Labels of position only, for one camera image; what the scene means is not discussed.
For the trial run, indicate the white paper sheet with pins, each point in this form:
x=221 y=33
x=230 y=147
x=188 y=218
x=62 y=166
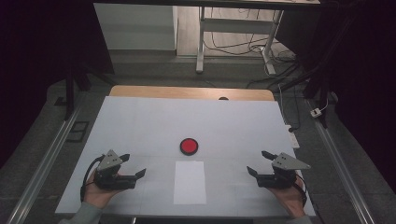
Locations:
x=190 y=183

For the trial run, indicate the black stand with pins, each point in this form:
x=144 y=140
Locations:
x=320 y=81
x=70 y=90

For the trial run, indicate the small white adapter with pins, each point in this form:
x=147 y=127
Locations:
x=316 y=112

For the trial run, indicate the wooden table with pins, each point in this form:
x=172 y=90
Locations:
x=186 y=92

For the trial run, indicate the small black floor plate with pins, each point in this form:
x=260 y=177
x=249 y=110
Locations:
x=60 y=101

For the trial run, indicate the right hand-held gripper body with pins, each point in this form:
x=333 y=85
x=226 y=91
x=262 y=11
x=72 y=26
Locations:
x=288 y=162

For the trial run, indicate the person's right hand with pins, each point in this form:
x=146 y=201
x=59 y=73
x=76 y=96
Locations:
x=291 y=199

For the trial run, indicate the white cabinet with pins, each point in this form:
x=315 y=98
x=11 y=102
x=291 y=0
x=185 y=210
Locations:
x=137 y=28

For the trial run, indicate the white desk frame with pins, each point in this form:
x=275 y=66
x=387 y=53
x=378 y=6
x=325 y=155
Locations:
x=236 y=26

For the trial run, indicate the black floor socket plate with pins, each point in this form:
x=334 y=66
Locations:
x=77 y=131

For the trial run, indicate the round red ink pad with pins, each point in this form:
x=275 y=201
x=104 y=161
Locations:
x=189 y=146

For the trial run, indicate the metal floor rail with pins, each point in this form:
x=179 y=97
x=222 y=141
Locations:
x=342 y=168
x=46 y=161

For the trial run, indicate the person's left hand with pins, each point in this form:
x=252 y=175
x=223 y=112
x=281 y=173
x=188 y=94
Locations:
x=93 y=196

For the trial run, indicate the dark curtain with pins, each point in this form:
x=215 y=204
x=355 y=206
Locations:
x=367 y=77
x=34 y=62

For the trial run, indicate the dark desk top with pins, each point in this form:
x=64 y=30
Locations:
x=205 y=3

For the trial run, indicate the white power strip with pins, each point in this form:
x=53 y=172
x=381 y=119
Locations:
x=293 y=138

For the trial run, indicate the dark table grommet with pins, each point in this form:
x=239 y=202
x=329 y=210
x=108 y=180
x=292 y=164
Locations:
x=223 y=98

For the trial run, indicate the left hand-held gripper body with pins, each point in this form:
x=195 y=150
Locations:
x=107 y=161

